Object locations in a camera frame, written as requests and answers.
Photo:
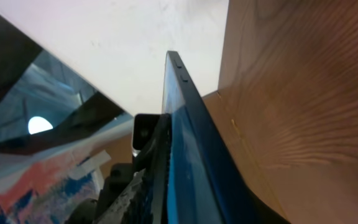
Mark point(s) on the blue Galaxy smartphone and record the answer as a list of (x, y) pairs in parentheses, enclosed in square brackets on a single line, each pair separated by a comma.
[(204, 184)]

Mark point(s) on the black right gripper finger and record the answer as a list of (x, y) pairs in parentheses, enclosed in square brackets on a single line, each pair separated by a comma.
[(144, 199)]

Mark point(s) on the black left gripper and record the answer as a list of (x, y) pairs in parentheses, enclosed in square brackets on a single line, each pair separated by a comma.
[(143, 128)]

